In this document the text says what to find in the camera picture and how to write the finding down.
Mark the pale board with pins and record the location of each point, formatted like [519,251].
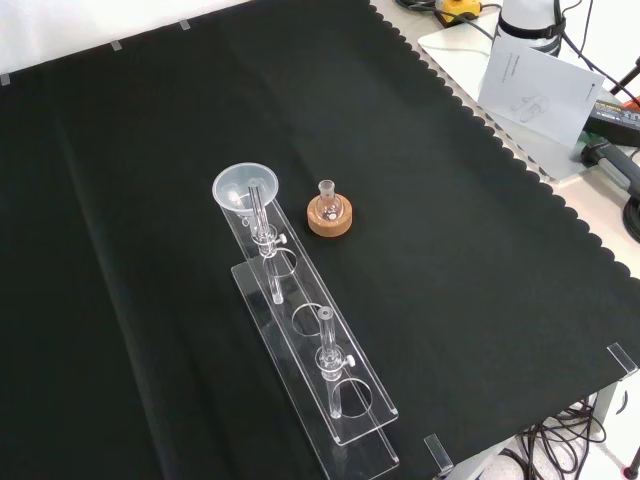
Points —
[550,157]

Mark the black table cloth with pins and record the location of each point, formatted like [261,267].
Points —
[450,300]

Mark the small glass round-bottom flask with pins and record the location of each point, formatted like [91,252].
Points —
[330,205]

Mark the clear plastic funnel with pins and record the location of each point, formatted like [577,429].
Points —
[235,187]

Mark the black and red tripod leg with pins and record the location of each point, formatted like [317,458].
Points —
[627,80]

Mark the black power supply box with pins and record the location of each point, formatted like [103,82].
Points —
[617,117]

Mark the white paper booklet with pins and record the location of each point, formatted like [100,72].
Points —
[540,95]

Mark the yellow stop button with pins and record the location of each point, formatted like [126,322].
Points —
[457,7]

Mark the clear cloth clip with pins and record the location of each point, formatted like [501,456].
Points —
[622,357]
[437,452]

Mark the black and green tool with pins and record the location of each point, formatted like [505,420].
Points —
[612,160]

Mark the clear acrylic funnel stand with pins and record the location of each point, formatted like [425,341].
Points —
[320,360]

